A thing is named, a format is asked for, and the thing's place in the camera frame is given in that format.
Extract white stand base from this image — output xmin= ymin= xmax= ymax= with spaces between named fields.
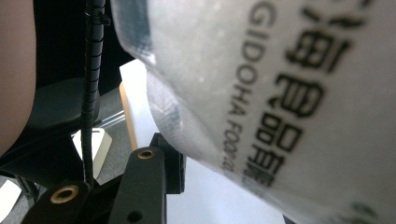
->
xmin=0 ymin=179 xmax=22 ymax=213
xmin=71 ymin=127 xmax=113 ymax=180

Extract aluminium profile bar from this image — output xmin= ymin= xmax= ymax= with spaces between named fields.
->
xmin=99 ymin=110 xmax=126 ymax=129

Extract white plastic bag red print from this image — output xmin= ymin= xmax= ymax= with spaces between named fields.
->
xmin=110 ymin=0 xmax=396 ymax=224

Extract black spiral-wrapped cable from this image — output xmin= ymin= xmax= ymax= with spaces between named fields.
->
xmin=79 ymin=0 xmax=111 ymax=188

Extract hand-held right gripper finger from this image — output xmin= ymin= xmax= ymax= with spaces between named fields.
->
xmin=107 ymin=132 xmax=188 ymax=224

